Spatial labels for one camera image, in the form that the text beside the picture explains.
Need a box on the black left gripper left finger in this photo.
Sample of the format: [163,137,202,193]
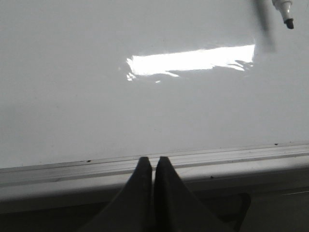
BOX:
[82,157,152,232]

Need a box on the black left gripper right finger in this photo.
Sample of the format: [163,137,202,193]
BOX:
[154,157,232,232]

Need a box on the white whiteboard marker pen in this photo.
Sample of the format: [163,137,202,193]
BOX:
[272,0,294,29]

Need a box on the white whiteboard with aluminium frame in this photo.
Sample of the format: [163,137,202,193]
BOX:
[0,0,309,202]

